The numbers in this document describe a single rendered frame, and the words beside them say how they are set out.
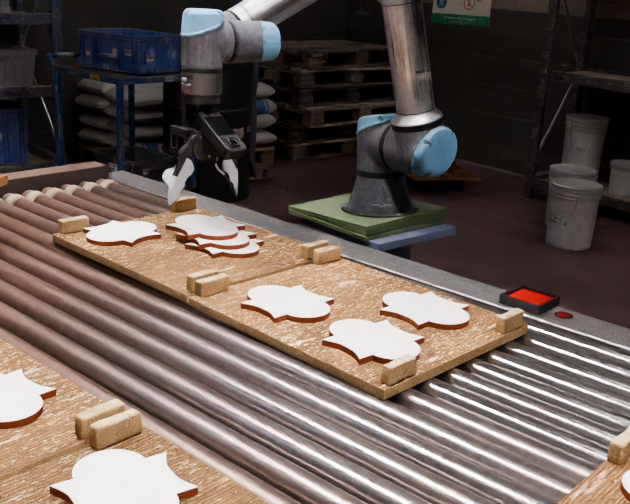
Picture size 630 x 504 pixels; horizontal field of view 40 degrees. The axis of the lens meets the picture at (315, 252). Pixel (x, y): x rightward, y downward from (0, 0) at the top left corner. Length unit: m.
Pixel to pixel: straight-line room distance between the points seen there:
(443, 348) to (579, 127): 4.93
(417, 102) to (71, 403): 1.10
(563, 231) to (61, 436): 4.35
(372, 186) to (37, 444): 1.22
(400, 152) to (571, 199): 3.21
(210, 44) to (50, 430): 0.81
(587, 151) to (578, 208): 1.11
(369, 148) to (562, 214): 3.20
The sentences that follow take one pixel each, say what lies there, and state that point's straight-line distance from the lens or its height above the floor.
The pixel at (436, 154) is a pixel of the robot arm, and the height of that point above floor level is 1.08.
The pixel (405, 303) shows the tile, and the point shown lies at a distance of 1.37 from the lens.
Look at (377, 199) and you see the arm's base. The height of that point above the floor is 0.94.
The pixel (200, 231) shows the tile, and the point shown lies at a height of 0.97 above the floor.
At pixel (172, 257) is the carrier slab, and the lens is 1.56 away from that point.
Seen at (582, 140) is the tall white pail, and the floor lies 0.46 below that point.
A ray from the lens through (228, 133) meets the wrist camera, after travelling 1.58.
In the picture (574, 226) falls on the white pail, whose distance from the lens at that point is 5.12.
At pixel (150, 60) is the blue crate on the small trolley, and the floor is 0.93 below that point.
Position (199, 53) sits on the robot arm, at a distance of 1.58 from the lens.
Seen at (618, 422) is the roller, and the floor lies 0.92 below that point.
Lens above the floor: 1.44
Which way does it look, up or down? 18 degrees down
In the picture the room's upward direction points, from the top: 3 degrees clockwise
